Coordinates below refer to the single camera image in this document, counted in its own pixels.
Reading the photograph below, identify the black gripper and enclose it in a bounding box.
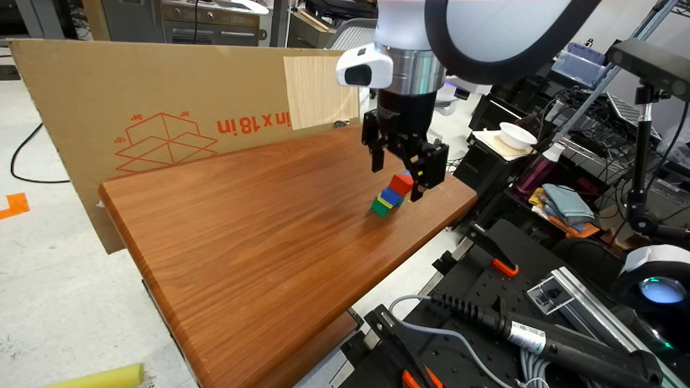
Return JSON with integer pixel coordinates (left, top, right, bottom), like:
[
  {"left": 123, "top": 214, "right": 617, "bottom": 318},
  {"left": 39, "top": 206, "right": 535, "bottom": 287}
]
[{"left": 363, "top": 91, "right": 448, "bottom": 201}]

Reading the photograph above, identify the orange wooden block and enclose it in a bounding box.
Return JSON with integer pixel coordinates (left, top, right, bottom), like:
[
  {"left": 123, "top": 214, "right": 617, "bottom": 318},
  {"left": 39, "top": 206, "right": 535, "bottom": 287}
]
[{"left": 388, "top": 173, "right": 414, "bottom": 196}]

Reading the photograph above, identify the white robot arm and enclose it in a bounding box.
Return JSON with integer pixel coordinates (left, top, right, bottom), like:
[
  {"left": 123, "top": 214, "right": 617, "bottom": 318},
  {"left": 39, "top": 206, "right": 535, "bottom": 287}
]
[{"left": 337, "top": 0, "right": 599, "bottom": 201}]

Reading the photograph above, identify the blue wooden block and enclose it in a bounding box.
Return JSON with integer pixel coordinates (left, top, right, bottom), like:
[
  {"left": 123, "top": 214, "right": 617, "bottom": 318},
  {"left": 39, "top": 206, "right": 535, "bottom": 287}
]
[{"left": 380, "top": 188, "right": 402, "bottom": 206}]

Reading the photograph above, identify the yellow flat wooden block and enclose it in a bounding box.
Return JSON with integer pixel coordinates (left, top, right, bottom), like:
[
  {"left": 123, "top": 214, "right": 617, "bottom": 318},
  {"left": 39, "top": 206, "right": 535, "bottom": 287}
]
[{"left": 374, "top": 193, "right": 396, "bottom": 211}]

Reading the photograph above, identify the green wooden block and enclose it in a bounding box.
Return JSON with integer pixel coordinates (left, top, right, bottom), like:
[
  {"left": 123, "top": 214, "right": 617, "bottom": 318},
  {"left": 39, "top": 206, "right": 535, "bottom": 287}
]
[{"left": 369, "top": 198, "right": 393, "bottom": 218}]

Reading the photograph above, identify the white bowl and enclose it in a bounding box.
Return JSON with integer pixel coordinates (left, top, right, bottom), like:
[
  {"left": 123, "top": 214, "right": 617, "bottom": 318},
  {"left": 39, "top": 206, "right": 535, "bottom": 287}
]
[{"left": 498, "top": 123, "right": 536, "bottom": 148}]

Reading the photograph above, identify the orange black bar clamp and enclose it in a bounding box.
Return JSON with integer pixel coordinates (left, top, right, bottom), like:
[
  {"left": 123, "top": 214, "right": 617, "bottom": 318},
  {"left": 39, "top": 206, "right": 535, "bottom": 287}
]
[{"left": 467, "top": 224, "right": 520, "bottom": 277}]

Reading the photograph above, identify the brown cardboard box panel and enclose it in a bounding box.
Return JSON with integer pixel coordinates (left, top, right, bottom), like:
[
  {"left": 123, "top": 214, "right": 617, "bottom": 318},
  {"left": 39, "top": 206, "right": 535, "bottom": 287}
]
[{"left": 8, "top": 38, "right": 359, "bottom": 252}]

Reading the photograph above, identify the yellow foam piece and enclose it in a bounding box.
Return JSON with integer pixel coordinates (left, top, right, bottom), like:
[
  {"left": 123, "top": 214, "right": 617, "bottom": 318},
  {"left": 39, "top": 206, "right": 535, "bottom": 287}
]
[{"left": 47, "top": 363, "right": 144, "bottom": 388}]

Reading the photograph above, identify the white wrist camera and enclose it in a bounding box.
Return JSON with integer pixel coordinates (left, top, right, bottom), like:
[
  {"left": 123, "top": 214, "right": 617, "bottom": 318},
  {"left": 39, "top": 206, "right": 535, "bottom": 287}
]
[{"left": 337, "top": 42, "right": 393, "bottom": 87}]

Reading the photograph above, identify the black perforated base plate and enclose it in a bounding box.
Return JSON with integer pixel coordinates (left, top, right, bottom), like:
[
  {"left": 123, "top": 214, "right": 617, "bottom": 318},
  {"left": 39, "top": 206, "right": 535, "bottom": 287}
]
[{"left": 341, "top": 218, "right": 690, "bottom": 388}]

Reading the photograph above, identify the black corrugated cable hose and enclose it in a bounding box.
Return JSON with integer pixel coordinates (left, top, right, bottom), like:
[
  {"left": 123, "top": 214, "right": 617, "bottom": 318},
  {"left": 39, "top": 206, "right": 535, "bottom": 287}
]
[{"left": 428, "top": 290, "right": 663, "bottom": 385}]

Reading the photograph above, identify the silver aluminium rail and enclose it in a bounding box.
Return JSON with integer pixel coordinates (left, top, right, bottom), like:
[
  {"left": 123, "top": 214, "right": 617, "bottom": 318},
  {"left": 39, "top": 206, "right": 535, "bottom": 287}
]
[{"left": 549, "top": 266, "right": 690, "bottom": 388}]

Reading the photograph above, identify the grey cable bundle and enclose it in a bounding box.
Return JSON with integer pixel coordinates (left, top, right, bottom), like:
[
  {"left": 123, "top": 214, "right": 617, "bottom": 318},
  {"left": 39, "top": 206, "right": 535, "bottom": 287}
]
[{"left": 385, "top": 290, "right": 556, "bottom": 388}]

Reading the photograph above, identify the black camera on stand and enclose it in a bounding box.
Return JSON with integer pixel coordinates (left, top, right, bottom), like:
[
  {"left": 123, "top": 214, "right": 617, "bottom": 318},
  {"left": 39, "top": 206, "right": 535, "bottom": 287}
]
[{"left": 607, "top": 38, "right": 690, "bottom": 243}]

